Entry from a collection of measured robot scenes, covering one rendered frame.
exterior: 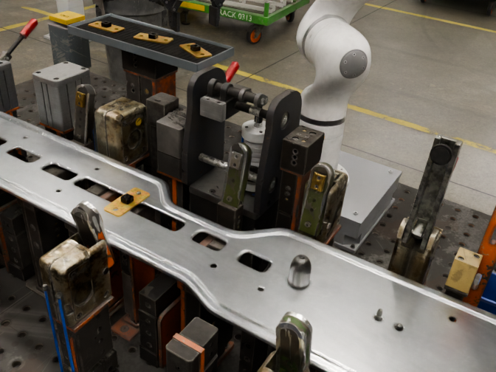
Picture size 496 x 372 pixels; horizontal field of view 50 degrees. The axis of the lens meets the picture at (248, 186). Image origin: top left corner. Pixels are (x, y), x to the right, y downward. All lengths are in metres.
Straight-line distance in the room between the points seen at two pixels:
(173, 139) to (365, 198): 0.57
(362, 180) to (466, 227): 0.31
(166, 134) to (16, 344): 0.50
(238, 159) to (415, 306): 0.37
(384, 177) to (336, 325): 0.79
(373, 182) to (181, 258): 0.75
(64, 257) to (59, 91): 0.48
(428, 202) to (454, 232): 0.71
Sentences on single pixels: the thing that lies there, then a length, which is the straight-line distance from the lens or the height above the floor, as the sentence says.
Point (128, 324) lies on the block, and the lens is 1.14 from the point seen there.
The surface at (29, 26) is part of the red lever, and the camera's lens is 1.48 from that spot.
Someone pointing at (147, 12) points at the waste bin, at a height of 0.53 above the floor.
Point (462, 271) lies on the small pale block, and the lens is 0.83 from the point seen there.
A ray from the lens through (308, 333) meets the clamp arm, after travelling 0.60.
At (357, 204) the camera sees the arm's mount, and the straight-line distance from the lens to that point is 1.36.
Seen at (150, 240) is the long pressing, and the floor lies 1.00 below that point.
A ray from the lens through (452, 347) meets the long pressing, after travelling 0.79.
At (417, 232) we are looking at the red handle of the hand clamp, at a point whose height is 1.07.
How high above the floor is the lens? 1.55
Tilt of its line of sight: 33 degrees down
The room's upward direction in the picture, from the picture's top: 4 degrees clockwise
